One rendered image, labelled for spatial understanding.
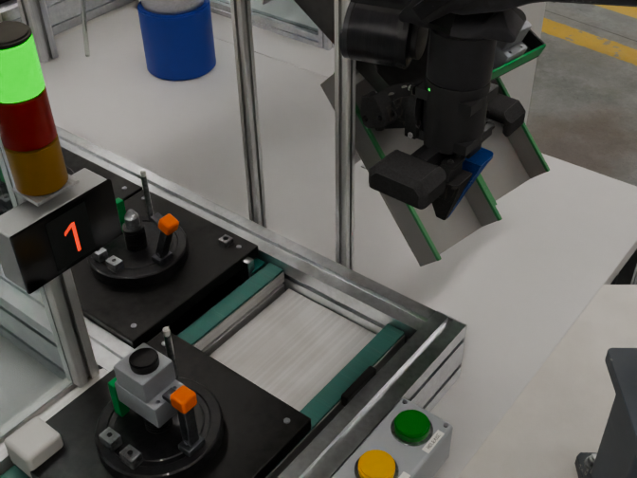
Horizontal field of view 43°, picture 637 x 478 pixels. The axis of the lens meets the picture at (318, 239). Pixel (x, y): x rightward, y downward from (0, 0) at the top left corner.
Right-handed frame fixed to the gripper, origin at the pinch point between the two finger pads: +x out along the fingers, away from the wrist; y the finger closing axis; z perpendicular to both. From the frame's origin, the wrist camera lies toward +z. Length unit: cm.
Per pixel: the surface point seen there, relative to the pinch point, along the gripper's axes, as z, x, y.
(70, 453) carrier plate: 24.9, 28.4, 32.5
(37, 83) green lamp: 28.9, -11.7, 23.3
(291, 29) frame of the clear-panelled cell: 88, 37, -80
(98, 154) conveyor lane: 72, 30, -10
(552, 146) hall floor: 66, 125, -207
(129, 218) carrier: 44.2, 21.2, 5.7
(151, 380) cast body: 17.2, 17.1, 25.7
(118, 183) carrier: 61, 29, -5
